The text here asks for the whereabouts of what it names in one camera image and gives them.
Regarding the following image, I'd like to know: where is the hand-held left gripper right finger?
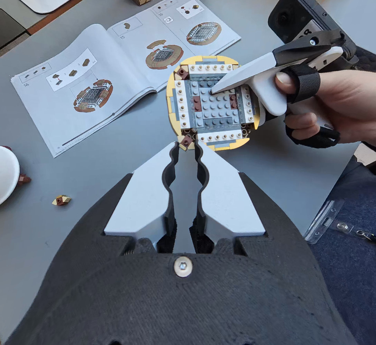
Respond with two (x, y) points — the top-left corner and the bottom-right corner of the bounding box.
(192, 141), (266, 254)

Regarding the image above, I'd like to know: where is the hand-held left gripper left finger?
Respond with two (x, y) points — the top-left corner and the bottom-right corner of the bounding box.
(103, 142), (180, 254)

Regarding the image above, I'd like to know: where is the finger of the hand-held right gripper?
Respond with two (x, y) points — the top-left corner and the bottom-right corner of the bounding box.
(210, 52), (279, 96)

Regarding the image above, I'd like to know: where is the round gold lego model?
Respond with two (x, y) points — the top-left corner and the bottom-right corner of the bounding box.
(165, 55), (261, 152)

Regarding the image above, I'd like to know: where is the lego instruction booklet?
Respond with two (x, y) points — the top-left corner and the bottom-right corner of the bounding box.
(10, 0), (242, 159)

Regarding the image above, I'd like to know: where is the person's right hand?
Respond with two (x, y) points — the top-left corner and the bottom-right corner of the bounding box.
(276, 69), (376, 145)

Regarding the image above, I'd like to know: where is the clear badge holder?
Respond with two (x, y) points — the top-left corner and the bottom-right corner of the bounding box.
(303, 199), (346, 244)

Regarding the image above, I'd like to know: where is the person's leg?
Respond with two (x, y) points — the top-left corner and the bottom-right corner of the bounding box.
(307, 153), (376, 345)

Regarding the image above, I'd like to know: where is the white paper cup green stripe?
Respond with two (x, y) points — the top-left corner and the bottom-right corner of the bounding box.
(0, 145), (21, 206)

